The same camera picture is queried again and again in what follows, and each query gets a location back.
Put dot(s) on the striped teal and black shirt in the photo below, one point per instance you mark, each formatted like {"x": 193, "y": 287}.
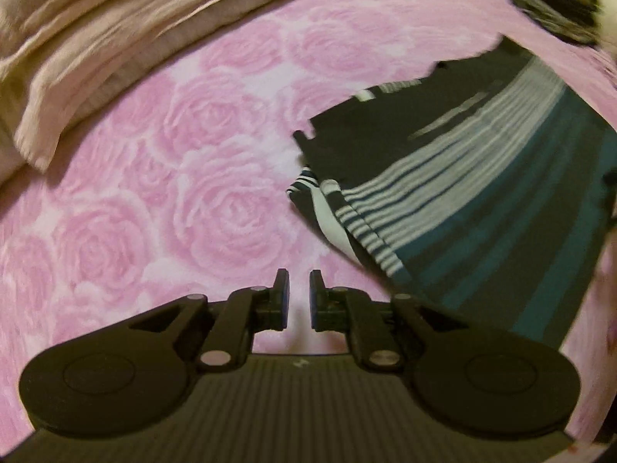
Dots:
{"x": 482, "y": 193}

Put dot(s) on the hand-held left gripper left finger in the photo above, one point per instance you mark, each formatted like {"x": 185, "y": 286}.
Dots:
{"x": 285, "y": 294}

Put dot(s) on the pink rose print blanket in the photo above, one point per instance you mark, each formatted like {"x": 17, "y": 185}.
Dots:
{"x": 159, "y": 193}

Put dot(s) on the pile of dark striped clothes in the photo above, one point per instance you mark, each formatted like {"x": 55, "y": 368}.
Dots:
{"x": 554, "y": 0}

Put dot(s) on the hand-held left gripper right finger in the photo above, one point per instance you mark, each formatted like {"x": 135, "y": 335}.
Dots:
{"x": 313, "y": 296}

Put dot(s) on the beige quilt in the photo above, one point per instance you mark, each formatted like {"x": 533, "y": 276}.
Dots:
{"x": 96, "y": 24}

